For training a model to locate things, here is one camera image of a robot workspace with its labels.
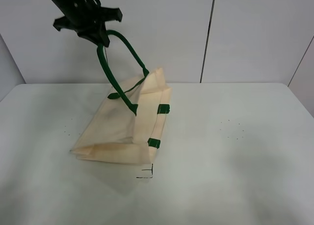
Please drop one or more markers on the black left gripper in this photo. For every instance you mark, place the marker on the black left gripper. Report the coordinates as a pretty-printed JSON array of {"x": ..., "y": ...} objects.
[{"x": 86, "y": 17}]

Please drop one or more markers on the cream linen bag green handles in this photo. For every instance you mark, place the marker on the cream linen bag green handles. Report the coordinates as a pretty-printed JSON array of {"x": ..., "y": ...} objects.
[{"x": 128, "y": 126}]

